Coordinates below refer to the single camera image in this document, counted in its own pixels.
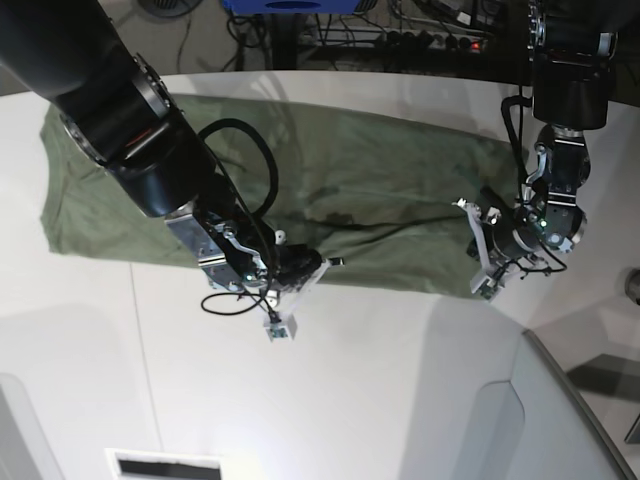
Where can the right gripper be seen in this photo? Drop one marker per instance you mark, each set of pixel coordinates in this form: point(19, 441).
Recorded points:
point(298, 266)

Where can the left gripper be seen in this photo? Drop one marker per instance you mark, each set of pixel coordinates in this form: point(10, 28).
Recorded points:
point(517, 239)

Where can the green t-shirt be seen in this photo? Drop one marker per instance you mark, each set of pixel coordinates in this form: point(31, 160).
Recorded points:
point(377, 191)

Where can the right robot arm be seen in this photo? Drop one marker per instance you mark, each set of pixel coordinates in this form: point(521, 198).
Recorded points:
point(119, 113)

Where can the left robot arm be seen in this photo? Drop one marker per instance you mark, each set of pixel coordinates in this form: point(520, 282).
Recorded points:
point(571, 45)

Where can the black power strip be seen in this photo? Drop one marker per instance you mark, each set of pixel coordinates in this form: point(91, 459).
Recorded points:
point(418, 41)

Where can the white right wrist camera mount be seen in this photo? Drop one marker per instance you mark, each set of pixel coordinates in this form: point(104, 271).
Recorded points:
point(295, 305)

